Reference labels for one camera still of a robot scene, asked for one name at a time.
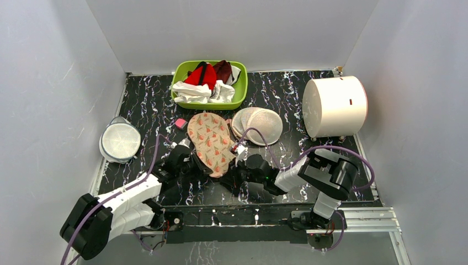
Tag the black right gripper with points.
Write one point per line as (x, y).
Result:
(237, 172)

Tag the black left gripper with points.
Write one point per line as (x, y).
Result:
(199, 165)

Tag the floral mesh laundry bag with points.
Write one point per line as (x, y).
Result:
(212, 140)

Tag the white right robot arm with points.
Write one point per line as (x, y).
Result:
(329, 172)

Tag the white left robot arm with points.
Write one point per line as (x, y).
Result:
(96, 220)

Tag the white mesh laundry bag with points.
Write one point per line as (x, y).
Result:
(266, 121)

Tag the grey round mesh laundry bag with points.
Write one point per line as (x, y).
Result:
(120, 141)

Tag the small pink block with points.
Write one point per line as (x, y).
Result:
(181, 123)

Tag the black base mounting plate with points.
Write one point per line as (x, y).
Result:
(317, 239)

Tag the white crumpled garment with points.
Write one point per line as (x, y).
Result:
(188, 93)

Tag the red black garment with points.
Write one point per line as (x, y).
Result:
(204, 74)

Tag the green plastic basin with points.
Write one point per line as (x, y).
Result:
(240, 87)

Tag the dark red white garment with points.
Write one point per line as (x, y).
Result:
(226, 72)

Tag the white cylindrical drum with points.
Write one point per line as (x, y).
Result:
(333, 107)

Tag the aluminium frame rail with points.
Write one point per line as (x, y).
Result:
(350, 219)

